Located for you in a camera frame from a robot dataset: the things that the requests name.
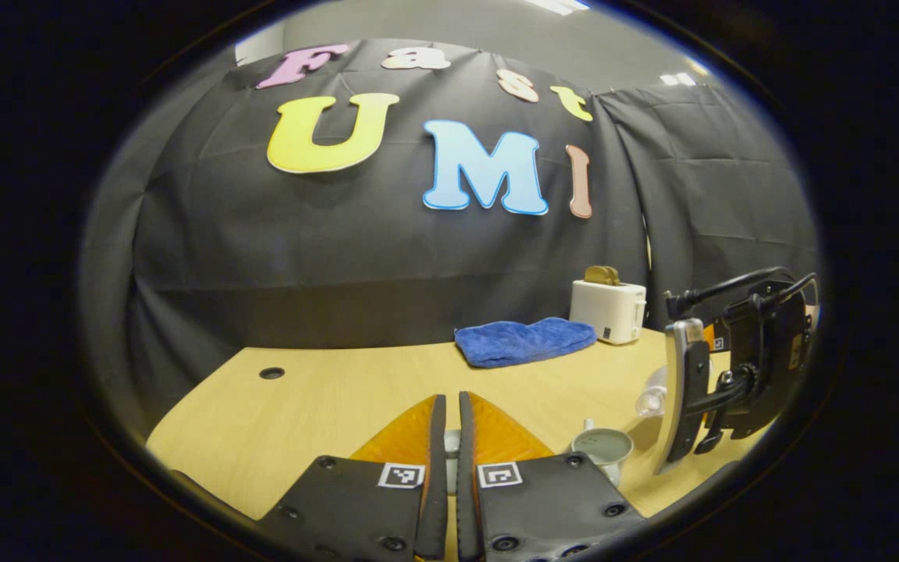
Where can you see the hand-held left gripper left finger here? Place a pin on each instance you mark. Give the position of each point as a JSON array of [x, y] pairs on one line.
[[438, 468]]

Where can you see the white teacup lid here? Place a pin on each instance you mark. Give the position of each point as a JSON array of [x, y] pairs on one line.
[[452, 445]]

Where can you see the black backdrop cloth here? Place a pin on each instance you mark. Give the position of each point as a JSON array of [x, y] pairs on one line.
[[262, 257]]

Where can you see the clear water bottle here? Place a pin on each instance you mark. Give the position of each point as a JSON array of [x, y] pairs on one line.
[[652, 398]]

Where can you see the brown toast slice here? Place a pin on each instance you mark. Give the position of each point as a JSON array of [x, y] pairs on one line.
[[602, 275]]

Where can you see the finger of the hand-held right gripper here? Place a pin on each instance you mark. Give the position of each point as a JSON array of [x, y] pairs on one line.
[[687, 382]]

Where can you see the white teacup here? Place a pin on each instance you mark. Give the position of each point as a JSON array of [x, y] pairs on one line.
[[602, 446]]

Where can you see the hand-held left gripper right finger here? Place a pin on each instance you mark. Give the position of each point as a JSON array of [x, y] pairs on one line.
[[465, 468]]

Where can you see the blue towel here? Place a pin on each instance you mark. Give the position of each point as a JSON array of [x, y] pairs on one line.
[[524, 342]]

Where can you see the white toaster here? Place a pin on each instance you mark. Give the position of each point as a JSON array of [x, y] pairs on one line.
[[609, 312]]

